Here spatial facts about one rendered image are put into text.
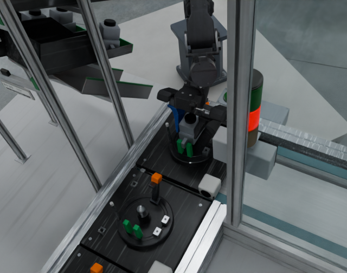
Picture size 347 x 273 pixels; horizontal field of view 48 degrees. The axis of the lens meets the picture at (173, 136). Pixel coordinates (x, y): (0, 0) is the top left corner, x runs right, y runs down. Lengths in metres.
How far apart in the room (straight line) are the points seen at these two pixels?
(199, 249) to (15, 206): 0.59
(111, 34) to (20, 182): 0.56
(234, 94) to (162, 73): 0.88
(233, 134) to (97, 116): 0.77
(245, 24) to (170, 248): 0.60
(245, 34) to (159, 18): 1.22
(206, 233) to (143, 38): 0.91
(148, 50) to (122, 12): 1.80
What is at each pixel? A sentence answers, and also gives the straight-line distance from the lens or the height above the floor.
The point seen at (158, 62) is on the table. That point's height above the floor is 0.86.
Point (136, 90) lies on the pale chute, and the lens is 1.14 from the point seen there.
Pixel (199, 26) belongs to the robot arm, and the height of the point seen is 1.29.
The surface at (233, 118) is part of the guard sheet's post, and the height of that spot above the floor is 1.36.
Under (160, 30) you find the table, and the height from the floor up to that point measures 0.86.
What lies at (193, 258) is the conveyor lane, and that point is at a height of 0.95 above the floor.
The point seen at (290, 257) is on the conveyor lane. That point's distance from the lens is 1.00.
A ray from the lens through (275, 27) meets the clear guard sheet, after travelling 0.51.
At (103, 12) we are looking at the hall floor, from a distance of 3.40.
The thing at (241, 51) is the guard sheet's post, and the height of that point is 1.51.
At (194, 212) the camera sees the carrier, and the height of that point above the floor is 0.97.
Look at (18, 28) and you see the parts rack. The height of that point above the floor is 1.46.
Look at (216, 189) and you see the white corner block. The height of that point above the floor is 0.99.
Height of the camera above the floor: 1.85
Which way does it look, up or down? 52 degrees down
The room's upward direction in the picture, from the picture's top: 10 degrees counter-clockwise
